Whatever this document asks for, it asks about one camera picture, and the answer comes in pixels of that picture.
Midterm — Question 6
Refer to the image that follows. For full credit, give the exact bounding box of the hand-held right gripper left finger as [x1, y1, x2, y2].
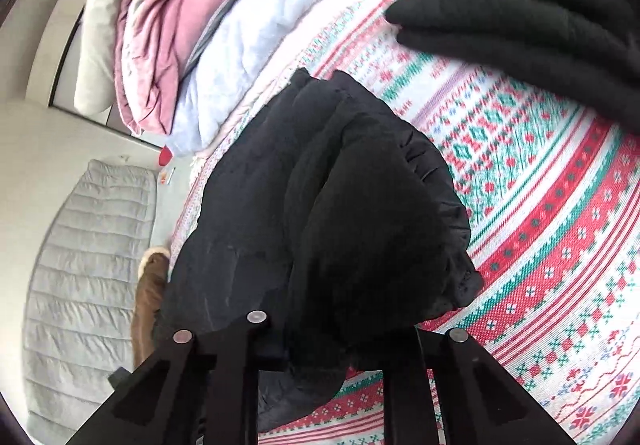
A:
[67, 310, 272, 445]

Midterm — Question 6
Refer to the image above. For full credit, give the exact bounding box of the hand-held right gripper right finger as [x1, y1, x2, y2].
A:
[381, 325, 577, 445]

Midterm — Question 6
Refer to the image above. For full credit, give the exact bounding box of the brown fleece-lined coat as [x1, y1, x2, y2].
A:
[130, 246, 172, 373]

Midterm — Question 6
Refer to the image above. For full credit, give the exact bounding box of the white sliding-door wardrobe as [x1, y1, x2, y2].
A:
[47, 10, 168, 149]

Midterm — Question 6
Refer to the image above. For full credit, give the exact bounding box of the red green patterned bed sheet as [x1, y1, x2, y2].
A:
[170, 0, 640, 445]

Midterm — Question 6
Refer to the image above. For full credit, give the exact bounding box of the stack of folded blankets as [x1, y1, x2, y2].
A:
[169, 0, 463, 158]

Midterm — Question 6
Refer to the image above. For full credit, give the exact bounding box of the black padded jacket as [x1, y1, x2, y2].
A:
[151, 67, 486, 435]

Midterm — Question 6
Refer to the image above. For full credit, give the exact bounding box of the black folded garment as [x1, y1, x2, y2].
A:
[384, 0, 640, 138]

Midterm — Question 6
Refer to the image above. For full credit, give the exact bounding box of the grey bed sheet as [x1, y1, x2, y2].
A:
[149, 152, 213, 256]

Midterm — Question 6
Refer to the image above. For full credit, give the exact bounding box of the light grey folded quilt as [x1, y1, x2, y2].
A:
[73, 0, 173, 114]

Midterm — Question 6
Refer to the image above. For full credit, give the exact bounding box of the grey quilted headboard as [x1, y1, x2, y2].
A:
[21, 159, 157, 432]

